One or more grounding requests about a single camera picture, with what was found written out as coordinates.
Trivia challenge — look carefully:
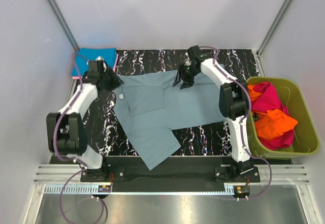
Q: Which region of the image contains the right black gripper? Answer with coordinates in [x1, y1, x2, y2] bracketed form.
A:
[173, 63, 200, 90]

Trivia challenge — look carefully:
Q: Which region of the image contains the grey blue t shirt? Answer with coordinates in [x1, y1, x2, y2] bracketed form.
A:
[114, 70, 225, 170]

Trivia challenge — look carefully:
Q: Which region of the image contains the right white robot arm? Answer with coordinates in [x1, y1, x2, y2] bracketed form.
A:
[173, 46, 254, 182]

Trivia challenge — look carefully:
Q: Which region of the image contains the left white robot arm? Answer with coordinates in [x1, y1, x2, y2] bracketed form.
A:
[46, 56, 123, 181]

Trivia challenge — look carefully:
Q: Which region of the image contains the folded pink t shirt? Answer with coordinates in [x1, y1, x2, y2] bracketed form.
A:
[71, 53, 118, 79]

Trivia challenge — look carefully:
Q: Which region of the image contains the folded blue t shirt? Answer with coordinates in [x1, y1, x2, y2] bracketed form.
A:
[74, 48, 118, 76]

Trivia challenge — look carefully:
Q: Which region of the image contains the black marble pattern mat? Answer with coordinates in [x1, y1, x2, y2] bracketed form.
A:
[83, 49, 259, 156]

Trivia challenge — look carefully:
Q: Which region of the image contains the orange t shirt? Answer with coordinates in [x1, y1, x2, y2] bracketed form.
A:
[247, 84, 298, 141]

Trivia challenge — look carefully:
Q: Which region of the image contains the magenta t shirt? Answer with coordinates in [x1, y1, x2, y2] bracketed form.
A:
[250, 82, 297, 151]

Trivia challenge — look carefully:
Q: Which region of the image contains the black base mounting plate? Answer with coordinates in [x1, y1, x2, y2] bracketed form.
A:
[81, 155, 261, 184]

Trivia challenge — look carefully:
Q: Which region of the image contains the olive green plastic bin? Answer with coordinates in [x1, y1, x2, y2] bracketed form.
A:
[247, 76, 319, 159]

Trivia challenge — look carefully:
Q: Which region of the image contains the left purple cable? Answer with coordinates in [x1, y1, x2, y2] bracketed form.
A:
[49, 52, 109, 222]

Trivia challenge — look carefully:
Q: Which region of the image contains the purple cable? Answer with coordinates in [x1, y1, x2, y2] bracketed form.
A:
[49, 52, 109, 222]
[198, 45, 274, 200]

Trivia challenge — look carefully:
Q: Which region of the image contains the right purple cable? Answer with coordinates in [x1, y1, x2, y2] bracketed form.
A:
[198, 45, 274, 200]

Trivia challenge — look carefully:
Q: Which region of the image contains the left aluminium frame post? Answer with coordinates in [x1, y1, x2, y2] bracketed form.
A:
[46, 0, 80, 52]

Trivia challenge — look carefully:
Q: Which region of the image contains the aluminium frame post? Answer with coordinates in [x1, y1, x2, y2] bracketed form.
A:
[46, 0, 80, 52]
[255, 0, 305, 57]

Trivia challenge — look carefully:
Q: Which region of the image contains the aluminium front rail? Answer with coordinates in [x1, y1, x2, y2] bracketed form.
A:
[34, 165, 309, 195]

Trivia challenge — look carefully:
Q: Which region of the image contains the right aluminium frame post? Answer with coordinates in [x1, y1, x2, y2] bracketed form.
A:
[255, 0, 305, 57]

